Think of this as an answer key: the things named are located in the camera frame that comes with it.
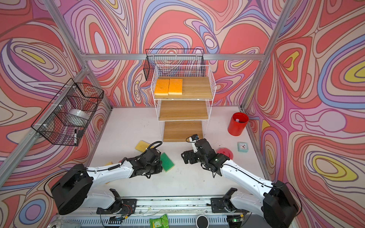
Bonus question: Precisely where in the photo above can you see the yellow green sponge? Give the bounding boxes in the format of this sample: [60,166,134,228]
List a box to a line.
[160,153,175,172]
[135,140,150,153]

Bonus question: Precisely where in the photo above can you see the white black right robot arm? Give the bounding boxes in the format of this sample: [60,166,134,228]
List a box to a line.
[181,135,299,228]

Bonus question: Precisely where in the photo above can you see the pink smiley sponge right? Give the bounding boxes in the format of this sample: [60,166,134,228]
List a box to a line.
[217,147,234,160]

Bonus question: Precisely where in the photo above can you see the small mint alarm clock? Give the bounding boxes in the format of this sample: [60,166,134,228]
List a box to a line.
[237,142,249,153]

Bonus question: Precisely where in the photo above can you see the red ribbed metal bucket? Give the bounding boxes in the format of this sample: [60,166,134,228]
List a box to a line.
[228,112,249,136]

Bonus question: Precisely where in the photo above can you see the green snack packet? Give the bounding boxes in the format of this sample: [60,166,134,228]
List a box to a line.
[149,214,169,228]

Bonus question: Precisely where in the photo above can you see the black marker in basket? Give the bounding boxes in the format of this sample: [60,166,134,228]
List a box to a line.
[74,129,79,146]

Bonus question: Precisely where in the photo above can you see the silver bowl in basket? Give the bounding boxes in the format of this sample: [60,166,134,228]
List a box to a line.
[68,109,90,120]

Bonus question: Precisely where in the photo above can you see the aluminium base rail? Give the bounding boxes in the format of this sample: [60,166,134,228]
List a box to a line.
[76,193,257,228]

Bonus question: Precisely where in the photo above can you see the white wire wooden shelf rack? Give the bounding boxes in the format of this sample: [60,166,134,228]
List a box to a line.
[151,65,217,142]

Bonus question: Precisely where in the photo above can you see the black wire basket left wall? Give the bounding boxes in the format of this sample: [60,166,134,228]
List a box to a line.
[31,79,104,146]

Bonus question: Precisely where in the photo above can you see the black wire basket wall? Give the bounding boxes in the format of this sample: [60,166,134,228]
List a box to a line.
[31,79,104,146]
[143,47,205,81]

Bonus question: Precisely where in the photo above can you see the black wire basket back wall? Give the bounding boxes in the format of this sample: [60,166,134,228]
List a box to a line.
[143,47,205,81]

